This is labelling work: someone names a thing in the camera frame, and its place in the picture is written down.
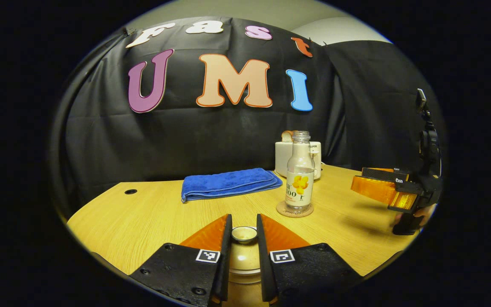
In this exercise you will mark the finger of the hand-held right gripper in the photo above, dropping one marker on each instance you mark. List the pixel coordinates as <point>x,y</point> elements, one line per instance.
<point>377,189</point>
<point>384,174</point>

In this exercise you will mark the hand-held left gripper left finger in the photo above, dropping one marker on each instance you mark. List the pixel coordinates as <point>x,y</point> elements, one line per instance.
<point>224,273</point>

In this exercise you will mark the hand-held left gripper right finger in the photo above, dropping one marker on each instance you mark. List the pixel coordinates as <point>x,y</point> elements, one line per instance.
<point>267,273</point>

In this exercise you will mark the cream teacup lid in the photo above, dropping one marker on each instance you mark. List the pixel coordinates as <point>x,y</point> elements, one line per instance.
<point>244,256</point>

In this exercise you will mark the round wooden coaster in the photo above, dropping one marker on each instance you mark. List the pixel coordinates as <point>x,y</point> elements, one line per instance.
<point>281,209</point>

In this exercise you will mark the clear glass water bottle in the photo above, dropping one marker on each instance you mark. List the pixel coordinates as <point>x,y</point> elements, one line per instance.
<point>300,170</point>

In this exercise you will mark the folded blue towel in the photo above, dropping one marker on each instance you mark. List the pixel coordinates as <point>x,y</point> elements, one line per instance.
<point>228,183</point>

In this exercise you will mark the white toaster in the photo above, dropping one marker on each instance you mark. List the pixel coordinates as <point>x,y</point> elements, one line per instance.
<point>281,160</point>

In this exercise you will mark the toast slice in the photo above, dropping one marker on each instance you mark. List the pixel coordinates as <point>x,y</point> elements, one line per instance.
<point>287,137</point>

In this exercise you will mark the black backdrop cloth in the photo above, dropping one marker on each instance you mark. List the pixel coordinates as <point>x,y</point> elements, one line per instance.
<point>207,136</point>

